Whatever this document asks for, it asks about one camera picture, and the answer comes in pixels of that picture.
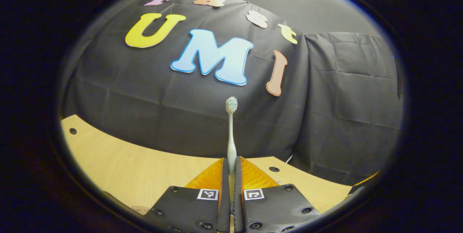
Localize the pale blue toothbrush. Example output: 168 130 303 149
225 97 238 233

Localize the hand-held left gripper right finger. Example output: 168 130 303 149
233 156 321 233

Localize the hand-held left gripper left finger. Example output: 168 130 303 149
143 157 231 233

